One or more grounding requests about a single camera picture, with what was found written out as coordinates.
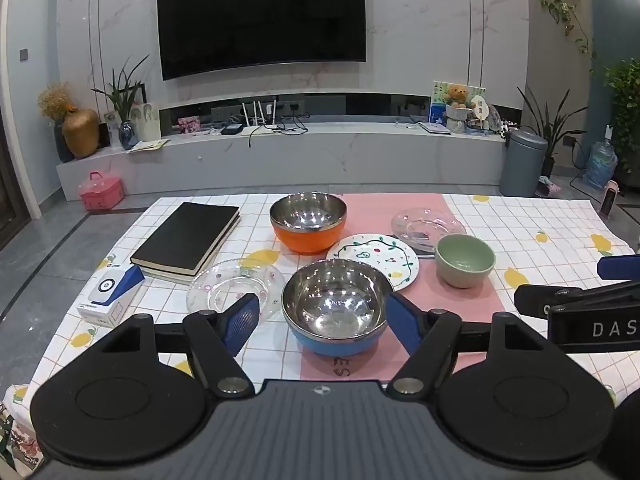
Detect black hardcover book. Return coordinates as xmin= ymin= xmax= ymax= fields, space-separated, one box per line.
xmin=130 ymin=202 xmax=242 ymax=277

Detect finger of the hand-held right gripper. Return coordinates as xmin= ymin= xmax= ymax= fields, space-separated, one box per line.
xmin=514 ymin=284 xmax=601 ymax=319
xmin=597 ymin=255 xmax=640 ymax=282

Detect large water bottle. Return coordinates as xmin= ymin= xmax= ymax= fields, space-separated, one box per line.
xmin=584 ymin=125 xmax=618 ymax=191

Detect grey trash can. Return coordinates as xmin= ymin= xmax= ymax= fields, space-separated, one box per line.
xmin=499 ymin=129 xmax=548 ymax=198

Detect orange steel bowl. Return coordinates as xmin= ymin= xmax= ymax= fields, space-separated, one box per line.
xmin=269 ymin=192 xmax=348 ymax=255

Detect blue steel bowl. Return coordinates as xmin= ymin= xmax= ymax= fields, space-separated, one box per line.
xmin=281 ymin=260 xmax=395 ymax=357

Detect black television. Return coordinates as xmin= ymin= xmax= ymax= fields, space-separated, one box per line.
xmin=156 ymin=0 xmax=367 ymax=81

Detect bushy green plant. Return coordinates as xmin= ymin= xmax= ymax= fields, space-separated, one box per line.
xmin=602 ymin=60 xmax=640 ymax=176

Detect white printed paper bag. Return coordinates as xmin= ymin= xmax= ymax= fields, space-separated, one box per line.
xmin=131 ymin=102 xmax=162 ymax=142

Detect white and blue box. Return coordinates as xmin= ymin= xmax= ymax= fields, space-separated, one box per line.
xmin=76 ymin=265 xmax=146 ymax=329

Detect white fruit-painted plate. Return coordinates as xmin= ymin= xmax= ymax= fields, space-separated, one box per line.
xmin=326 ymin=233 xmax=420 ymax=291

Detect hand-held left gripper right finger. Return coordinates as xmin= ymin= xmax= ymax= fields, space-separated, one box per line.
xmin=386 ymin=291 xmax=538 ymax=397

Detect green grass-leaf plant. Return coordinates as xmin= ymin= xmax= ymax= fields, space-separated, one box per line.
xmin=91 ymin=55 xmax=151 ymax=123

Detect clear glass plate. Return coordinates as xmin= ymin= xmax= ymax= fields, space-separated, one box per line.
xmin=186 ymin=258 xmax=286 ymax=322
xmin=391 ymin=207 xmax=467 ymax=253

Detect blue glass vase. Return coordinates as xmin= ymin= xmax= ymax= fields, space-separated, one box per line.
xmin=119 ymin=120 xmax=140 ymax=151

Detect floral printed cloth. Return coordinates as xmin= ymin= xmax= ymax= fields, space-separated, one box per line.
xmin=0 ymin=385 xmax=46 ymax=472

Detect gold round vase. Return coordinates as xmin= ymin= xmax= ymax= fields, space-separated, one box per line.
xmin=61 ymin=108 xmax=101 ymax=159

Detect brown teddy bear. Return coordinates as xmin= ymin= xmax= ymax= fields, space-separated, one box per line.
xmin=445 ymin=85 xmax=474 ymax=134

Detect small pink appliance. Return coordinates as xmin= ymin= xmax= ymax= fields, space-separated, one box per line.
xmin=600 ymin=180 xmax=621 ymax=218

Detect potted long-leaf plant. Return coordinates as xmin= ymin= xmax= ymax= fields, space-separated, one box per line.
xmin=517 ymin=85 xmax=588 ymax=178

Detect green ceramic bowl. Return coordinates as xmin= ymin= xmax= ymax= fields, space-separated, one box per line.
xmin=435 ymin=233 xmax=496 ymax=289

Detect pink table mat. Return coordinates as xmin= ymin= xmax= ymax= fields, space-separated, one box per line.
xmin=299 ymin=192 xmax=506 ymax=381

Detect dark glass door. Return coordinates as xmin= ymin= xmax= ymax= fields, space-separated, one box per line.
xmin=0 ymin=110 xmax=32 ymax=251

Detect hanging green vine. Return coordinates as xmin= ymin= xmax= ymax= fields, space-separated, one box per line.
xmin=537 ymin=0 xmax=596 ymax=71

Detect round white fan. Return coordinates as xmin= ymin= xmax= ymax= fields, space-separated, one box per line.
xmin=470 ymin=94 xmax=491 ymax=126

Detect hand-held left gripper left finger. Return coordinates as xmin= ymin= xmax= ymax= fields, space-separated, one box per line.
xmin=107 ymin=293 xmax=262 ymax=397

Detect white marble TV console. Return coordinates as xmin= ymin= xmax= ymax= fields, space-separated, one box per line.
xmin=56 ymin=122 xmax=507 ymax=203

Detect green painted canvas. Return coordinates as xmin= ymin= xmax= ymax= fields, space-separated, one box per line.
xmin=431 ymin=80 xmax=487 ymax=126

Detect dried yellow flowers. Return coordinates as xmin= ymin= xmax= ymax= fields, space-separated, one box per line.
xmin=37 ymin=82 xmax=77 ymax=122

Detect white router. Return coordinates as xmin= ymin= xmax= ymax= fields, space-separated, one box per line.
xmin=240 ymin=101 xmax=281 ymax=137

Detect dark vase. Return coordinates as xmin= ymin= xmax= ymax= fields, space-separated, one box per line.
xmin=53 ymin=122 xmax=76 ymax=163

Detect lemon print checked tablecloth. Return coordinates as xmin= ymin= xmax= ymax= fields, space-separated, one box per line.
xmin=30 ymin=192 xmax=640 ymax=411

